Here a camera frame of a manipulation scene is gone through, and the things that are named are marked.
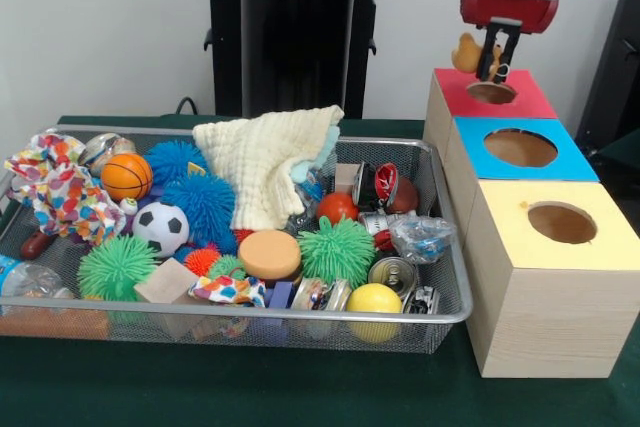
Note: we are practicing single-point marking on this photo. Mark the wooden box with three holes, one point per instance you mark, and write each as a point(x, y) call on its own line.
point(550, 317)

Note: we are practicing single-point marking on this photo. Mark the plain wooden cube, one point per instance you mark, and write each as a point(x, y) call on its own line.
point(165, 284)

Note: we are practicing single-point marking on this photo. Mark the large green spiky ball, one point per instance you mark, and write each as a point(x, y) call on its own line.
point(337, 252)

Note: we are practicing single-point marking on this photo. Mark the dark green tablecloth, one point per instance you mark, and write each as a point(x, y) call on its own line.
point(250, 392)
point(625, 157)

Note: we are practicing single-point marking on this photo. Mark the cream and mint cloth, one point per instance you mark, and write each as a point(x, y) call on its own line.
point(260, 172)

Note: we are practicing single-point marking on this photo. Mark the black and white soccer ball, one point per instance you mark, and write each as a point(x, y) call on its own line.
point(161, 228)

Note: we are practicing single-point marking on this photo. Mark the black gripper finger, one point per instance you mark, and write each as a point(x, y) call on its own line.
point(506, 54)
point(487, 52)

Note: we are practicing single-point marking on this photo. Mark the green spiky rubber toy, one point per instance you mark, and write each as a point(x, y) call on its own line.
point(117, 272)

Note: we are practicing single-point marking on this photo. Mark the round orange sponge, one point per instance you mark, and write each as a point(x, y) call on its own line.
point(269, 256)

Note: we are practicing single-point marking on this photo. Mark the blue spiky toy with eyes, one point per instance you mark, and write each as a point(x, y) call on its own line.
point(200, 207)

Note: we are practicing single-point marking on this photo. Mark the black monitor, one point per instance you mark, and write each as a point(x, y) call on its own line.
point(620, 72)

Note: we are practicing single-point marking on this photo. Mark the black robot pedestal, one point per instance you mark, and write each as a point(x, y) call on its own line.
point(295, 57)

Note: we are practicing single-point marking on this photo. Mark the orange toy basketball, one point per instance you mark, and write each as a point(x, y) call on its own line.
point(126, 176)

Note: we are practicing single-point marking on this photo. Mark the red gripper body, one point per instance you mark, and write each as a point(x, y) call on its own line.
point(510, 9)

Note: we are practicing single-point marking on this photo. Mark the large multicoloured patchwork cloth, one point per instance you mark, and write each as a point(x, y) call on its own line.
point(65, 197)

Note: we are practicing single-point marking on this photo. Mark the yellow ball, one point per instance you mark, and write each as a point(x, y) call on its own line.
point(374, 308)

